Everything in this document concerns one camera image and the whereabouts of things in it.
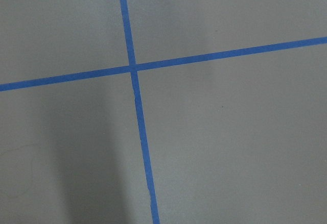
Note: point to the crossing blue tape strip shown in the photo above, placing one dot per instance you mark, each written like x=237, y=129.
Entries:
x=139, y=111

